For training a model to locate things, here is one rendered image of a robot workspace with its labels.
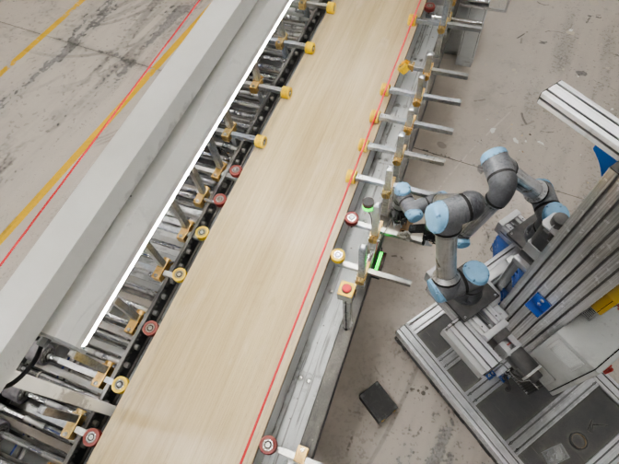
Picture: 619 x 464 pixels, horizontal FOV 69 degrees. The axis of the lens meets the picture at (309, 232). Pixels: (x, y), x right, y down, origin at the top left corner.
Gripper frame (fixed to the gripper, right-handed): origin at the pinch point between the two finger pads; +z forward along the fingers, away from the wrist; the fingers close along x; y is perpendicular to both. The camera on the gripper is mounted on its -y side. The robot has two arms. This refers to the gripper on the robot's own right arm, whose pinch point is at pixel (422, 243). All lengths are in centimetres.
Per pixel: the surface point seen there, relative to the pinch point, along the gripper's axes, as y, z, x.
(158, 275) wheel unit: -134, -5, -66
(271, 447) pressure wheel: -40, -8, -126
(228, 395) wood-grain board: -68, -8, -112
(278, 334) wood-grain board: -56, -8, -77
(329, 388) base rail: -26, 12, -90
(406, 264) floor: -7, 83, 25
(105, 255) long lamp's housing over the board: -55, -156, -108
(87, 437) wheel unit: -122, -9, -151
